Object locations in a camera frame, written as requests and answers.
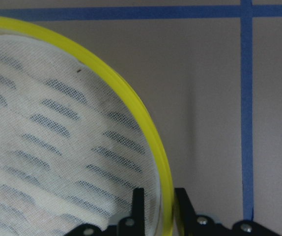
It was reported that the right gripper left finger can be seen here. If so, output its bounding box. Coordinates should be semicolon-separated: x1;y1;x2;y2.
117;188;145;236

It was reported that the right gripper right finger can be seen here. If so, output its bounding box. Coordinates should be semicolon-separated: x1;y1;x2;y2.
174;188;217;236

